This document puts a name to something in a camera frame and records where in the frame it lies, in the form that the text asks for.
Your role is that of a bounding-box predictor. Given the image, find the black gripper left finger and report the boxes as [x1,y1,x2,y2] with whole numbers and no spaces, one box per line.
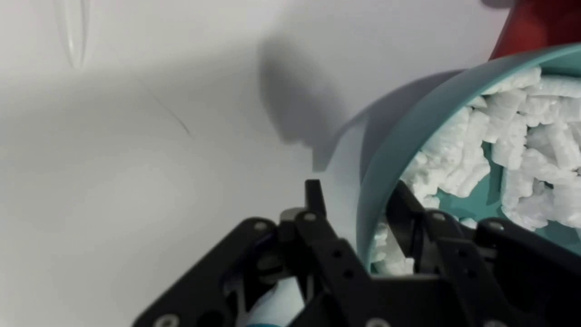
[130,178,377,327]

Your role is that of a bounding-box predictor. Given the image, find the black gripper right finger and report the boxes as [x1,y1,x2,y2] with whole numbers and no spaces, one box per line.
[383,179,581,327]

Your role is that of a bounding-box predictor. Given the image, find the white foam pieces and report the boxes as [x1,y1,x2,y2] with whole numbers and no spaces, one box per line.
[366,65,581,276]

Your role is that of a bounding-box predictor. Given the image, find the teal cup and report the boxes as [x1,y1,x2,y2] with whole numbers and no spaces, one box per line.
[310,41,581,274]

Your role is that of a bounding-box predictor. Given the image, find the red crumpled cloth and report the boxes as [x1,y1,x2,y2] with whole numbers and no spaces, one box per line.
[488,0,581,61]

